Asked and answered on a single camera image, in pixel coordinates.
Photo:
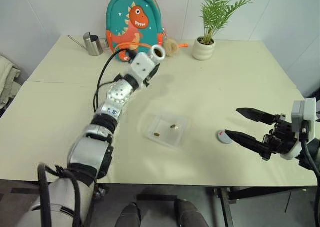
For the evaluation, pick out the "brown pellet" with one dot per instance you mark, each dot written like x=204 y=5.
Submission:
x=157 y=135
x=174 y=127

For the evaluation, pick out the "white ribbed jar lid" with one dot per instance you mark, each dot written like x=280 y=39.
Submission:
x=221 y=137

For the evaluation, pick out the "green palm in white pot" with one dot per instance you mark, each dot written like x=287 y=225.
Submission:
x=203 y=49

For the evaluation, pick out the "orange tag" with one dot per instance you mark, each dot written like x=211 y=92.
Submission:
x=183 y=45

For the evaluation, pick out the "dark rounded shape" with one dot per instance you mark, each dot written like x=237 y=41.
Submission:
x=131 y=215
x=191 y=214

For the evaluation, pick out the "beige cloth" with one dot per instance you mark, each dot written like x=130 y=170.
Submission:
x=7 y=79

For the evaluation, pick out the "silver metal watering can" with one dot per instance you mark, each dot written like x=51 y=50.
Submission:
x=93 y=45

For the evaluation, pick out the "clear plastic box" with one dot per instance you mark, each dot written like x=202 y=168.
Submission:
x=166 y=134

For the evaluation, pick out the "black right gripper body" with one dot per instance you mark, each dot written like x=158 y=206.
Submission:
x=282 y=137

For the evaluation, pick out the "black metal table frame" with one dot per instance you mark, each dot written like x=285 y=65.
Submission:
x=226 y=207

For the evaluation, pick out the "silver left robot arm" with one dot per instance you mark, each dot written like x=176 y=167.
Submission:
x=90 y=152

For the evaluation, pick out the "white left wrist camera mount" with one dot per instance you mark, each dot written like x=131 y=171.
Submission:
x=142 y=65

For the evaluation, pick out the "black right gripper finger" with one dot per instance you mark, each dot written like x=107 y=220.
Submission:
x=257 y=115
x=252 y=144

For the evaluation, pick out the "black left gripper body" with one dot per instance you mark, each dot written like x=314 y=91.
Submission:
x=152 y=75

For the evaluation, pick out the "teal dinosaur backpack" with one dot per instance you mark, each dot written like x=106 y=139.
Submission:
x=135 y=17

